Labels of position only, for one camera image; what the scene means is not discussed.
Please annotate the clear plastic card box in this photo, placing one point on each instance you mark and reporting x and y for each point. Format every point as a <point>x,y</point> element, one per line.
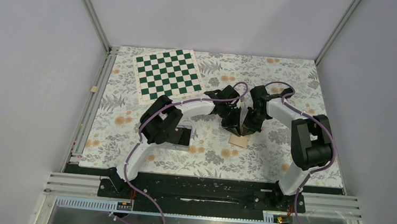
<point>169,145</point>

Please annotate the stack of credit cards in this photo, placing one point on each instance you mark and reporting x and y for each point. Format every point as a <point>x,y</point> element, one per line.
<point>181,136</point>

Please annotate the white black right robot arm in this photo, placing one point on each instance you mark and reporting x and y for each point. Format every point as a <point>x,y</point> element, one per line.
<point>311,138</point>

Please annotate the beige leather card holder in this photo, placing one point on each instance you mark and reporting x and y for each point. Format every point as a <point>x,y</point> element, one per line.
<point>239,141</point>

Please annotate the green white checkerboard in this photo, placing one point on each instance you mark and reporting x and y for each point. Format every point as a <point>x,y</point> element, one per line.
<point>174,73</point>

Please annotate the white slotted cable duct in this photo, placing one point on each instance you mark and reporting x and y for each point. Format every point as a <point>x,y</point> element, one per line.
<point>123,207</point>

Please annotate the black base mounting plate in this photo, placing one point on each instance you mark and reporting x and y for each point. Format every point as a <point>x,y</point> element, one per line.
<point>197,195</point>

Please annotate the aluminium frame rail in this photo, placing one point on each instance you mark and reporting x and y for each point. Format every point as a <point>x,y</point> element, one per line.
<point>80,136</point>

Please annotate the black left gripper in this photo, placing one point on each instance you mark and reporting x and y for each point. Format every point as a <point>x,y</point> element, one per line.
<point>234,125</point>

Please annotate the small wooden block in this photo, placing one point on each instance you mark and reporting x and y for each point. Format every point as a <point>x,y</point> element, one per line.
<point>93,89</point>

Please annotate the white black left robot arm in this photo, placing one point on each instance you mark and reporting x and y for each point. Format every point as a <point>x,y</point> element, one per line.
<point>159,123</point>

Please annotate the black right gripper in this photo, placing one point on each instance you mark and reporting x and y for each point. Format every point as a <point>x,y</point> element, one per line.
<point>248,128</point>

